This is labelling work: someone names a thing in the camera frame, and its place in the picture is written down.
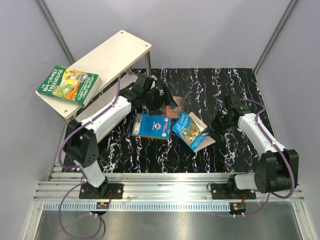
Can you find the blue paperback book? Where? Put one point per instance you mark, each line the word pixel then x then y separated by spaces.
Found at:
pixel 151 126

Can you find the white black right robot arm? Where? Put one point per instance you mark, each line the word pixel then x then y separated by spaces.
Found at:
pixel 277 170

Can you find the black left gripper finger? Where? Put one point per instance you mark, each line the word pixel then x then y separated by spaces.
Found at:
pixel 167 98
pixel 157 109

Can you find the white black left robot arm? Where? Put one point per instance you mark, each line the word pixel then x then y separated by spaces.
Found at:
pixel 82 138

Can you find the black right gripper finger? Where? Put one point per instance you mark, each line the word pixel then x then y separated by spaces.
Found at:
pixel 220 117
pixel 210 131

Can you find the white two-tier shelf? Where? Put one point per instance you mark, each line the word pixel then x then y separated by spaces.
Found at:
pixel 108 60

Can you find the aluminium rail frame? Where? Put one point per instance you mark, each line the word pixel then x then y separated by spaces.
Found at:
pixel 163 206

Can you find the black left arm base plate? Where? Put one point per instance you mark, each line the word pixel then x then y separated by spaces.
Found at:
pixel 105 191

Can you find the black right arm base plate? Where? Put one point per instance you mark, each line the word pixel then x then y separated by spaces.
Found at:
pixel 221 191

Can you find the blue 26-storey treehouse book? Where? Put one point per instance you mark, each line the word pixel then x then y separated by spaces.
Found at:
pixel 190 129

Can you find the dark green 104-storey treehouse book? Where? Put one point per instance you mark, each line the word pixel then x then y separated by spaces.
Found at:
pixel 70 85

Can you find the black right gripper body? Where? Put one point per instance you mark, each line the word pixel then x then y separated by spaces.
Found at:
pixel 221 127

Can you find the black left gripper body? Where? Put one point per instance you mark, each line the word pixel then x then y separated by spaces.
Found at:
pixel 152 98

